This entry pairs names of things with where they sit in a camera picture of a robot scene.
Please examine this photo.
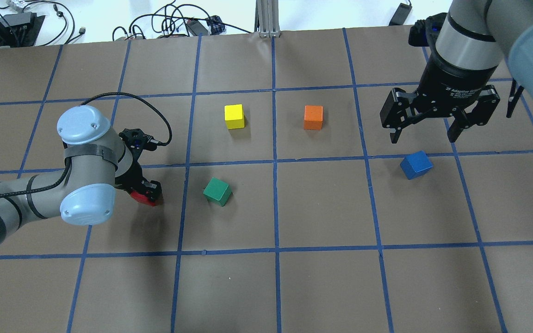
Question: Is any green wooden block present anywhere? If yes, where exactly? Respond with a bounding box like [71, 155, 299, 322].
[203, 178, 232, 207]

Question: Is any blue wooden block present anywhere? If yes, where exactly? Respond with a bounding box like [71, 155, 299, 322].
[400, 150, 434, 180]

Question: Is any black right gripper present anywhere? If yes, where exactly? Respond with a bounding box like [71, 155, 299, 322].
[379, 51, 501, 144]

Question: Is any black power adapter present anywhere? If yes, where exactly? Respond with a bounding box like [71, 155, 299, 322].
[388, 2, 413, 26]

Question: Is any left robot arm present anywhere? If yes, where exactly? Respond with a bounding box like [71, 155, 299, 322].
[0, 104, 165, 245]

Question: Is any aluminium frame post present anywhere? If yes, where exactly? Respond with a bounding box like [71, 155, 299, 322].
[254, 0, 281, 38]

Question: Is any yellow wooden block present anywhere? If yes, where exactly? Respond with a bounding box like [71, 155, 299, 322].
[224, 104, 245, 130]

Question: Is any red wooden block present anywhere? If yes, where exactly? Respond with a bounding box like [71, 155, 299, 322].
[129, 190, 159, 207]

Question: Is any black camera stand base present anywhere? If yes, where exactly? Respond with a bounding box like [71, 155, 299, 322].
[0, 12, 45, 47]

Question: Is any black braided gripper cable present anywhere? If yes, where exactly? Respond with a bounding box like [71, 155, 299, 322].
[0, 92, 173, 204]

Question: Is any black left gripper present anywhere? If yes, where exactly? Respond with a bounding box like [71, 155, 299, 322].
[115, 129, 161, 202]

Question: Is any orange wooden block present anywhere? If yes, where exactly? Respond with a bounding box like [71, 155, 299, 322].
[303, 105, 324, 130]

